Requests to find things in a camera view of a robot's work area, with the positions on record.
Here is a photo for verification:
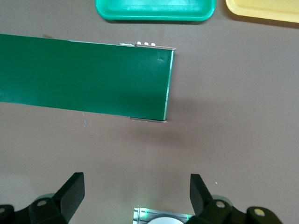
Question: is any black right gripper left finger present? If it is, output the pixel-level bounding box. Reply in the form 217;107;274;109
14;172;85;224

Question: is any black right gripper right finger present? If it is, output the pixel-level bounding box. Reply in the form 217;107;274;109
190;173;246;224

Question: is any green conveyor belt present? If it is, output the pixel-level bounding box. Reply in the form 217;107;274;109
0;33;177;124

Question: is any green plastic tray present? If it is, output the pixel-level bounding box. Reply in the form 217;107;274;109
95;0;217;22

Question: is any yellow plastic tray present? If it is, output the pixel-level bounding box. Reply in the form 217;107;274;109
225;0;299;23

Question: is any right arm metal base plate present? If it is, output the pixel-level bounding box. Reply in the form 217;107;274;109
132;207;196;224

